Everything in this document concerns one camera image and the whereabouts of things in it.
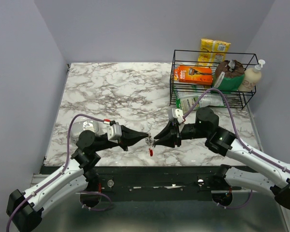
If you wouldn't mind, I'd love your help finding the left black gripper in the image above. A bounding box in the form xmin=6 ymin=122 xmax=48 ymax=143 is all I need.
xmin=93 ymin=125 xmax=148 ymax=153

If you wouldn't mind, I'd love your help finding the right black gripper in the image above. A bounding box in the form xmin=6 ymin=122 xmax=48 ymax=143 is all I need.
xmin=154 ymin=120 xmax=209 ymax=148

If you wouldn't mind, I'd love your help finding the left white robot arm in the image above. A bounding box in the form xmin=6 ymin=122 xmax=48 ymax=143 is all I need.
xmin=6 ymin=124 xmax=149 ymax=232

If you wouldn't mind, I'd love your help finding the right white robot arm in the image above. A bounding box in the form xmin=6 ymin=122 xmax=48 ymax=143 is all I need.
xmin=154 ymin=107 xmax=290 ymax=210

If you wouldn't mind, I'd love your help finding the green white flat pouch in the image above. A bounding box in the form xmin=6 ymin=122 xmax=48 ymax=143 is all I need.
xmin=175 ymin=92 xmax=224 ymax=113

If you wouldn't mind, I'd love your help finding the clear plastic wrapper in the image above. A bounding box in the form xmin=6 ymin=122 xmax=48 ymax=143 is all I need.
xmin=70 ymin=119 xmax=102 ymax=138

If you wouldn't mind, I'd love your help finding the orange razor box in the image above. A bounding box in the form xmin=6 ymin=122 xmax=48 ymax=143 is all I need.
xmin=174 ymin=65 xmax=213 ymax=86

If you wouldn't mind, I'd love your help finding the brown green bag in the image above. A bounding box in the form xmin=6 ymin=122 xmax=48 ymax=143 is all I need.
xmin=213 ymin=59 xmax=245 ymax=94

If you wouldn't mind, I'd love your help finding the yellow snack packet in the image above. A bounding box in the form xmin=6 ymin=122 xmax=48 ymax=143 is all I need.
xmin=197 ymin=38 xmax=231 ymax=67

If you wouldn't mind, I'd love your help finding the cream lotion pump bottle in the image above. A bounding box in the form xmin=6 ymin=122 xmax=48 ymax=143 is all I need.
xmin=238 ymin=59 xmax=266 ymax=92

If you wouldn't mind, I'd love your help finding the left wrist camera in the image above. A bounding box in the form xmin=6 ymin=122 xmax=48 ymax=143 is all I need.
xmin=107 ymin=123 xmax=122 ymax=141

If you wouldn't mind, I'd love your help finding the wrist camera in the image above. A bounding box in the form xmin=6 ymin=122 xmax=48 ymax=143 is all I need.
xmin=107 ymin=123 xmax=122 ymax=141
xmin=168 ymin=108 xmax=186 ymax=124

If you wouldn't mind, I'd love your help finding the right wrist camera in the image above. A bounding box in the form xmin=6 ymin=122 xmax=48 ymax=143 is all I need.
xmin=168 ymin=108 xmax=186 ymax=124

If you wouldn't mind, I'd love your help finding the black mounting base rail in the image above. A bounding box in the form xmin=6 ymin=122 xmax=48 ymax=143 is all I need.
xmin=40 ymin=163 xmax=242 ymax=203

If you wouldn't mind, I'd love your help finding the black wire basket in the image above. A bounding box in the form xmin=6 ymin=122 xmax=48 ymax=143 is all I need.
xmin=169 ymin=49 xmax=259 ymax=111

